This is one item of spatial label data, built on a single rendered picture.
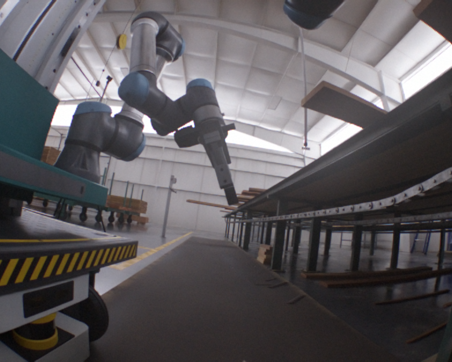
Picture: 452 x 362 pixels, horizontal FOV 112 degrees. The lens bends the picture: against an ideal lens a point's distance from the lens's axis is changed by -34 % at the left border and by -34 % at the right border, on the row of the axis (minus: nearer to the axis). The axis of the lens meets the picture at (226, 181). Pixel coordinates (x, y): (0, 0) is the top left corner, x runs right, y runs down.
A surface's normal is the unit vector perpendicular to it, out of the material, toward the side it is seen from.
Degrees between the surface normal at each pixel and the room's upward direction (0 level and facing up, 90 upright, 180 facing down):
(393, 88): 90
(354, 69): 90
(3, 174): 90
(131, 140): 100
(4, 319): 90
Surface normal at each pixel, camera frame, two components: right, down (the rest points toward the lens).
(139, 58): 0.00, -0.34
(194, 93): -0.42, -0.22
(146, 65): 0.52, -0.40
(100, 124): 0.90, 0.03
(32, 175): 0.99, 0.12
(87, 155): 0.81, -0.31
